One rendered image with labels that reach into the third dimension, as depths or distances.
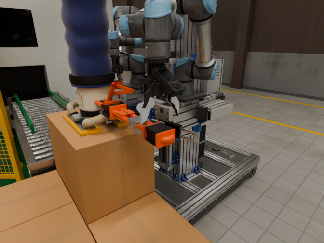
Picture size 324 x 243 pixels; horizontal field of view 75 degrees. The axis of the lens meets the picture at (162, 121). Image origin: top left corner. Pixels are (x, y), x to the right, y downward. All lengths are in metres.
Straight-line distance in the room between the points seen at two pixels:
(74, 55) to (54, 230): 0.82
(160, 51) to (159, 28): 0.06
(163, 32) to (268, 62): 6.33
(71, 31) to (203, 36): 0.63
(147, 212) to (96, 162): 0.38
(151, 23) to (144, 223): 0.88
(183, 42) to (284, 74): 5.38
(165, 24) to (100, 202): 0.85
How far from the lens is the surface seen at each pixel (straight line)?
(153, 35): 0.64
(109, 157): 1.03
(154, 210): 1.19
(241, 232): 1.93
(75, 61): 1.11
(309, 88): 6.64
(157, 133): 0.66
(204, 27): 1.15
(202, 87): 1.79
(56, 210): 1.31
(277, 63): 6.81
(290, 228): 2.11
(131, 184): 1.18
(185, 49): 1.59
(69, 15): 1.11
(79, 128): 1.12
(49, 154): 1.90
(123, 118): 0.86
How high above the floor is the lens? 1.36
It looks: 20 degrees down
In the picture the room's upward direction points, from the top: straight up
